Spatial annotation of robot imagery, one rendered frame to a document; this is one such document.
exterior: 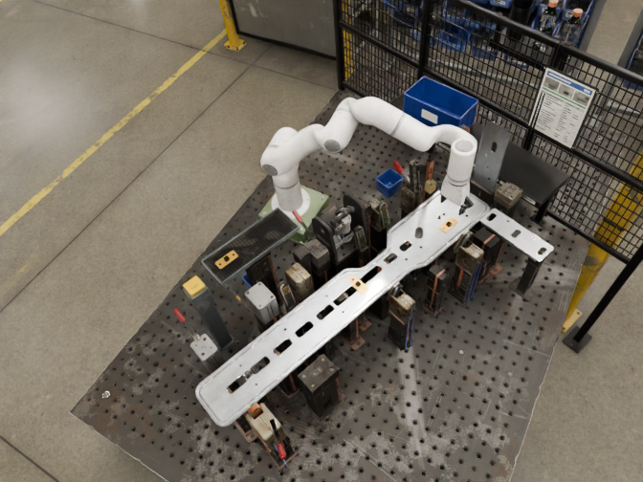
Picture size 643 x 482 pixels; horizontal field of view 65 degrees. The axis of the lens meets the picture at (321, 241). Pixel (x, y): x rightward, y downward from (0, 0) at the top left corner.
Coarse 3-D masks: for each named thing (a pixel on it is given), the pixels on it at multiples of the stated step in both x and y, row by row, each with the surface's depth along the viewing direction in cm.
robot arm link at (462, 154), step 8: (456, 144) 174; (464, 144) 174; (472, 144) 174; (456, 152) 173; (464, 152) 172; (472, 152) 172; (456, 160) 175; (464, 160) 173; (472, 160) 175; (448, 168) 182; (456, 168) 178; (464, 168) 177; (456, 176) 180; (464, 176) 180
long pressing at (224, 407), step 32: (416, 224) 211; (384, 256) 202; (416, 256) 201; (320, 288) 196; (384, 288) 194; (288, 320) 189; (320, 320) 188; (352, 320) 188; (256, 352) 182; (288, 352) 181; (224, 384) 176; (224, 416) 170
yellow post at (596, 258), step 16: (640, 176) 195; (624, 192) 204; (624, 208) 209; (640, 208) 209; (608, 224) 220; (624, 224) 213; (608, 240) 225; (592, 256) 238; (608, 256) 235; (592, 272) 244; (576, 288) 259; (576, 304) 271
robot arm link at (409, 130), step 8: (400, 120) 173; (408, 120) 173; (416, 120) 175; (400, 128) 173; (408, 128) 173; (416, 128) 173; (424, 128) 174; (432, 128) 176; (440, 128) 177; (448, 128) 179; (456, 128) 180; (392, 136) 177; (400, 136) 175; (408, 136) 174; (416, 136) 174; (424, 136) 174; (432, 136) 175; (440, 136) 179; (448, 136) 181; (456, 136) 181; (464, 136) 181; (472, 136) 181; (408, 144) 178; (416, 144) 176; (424, 144) 175
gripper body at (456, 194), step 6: (444, 180) 190; (444, 186) 192; (450, 186) 189; (456, 186) 186; (462, 186) 185; (468, 186) 186; (444, 192) 194; (450, 192) 191; (456, 192) 188; (462, 192) 186; (468, 192) 188; (450, 198) 193; (456, 198) 190; (462, 198) 188; (456, 204) 192; (462, 204) 191
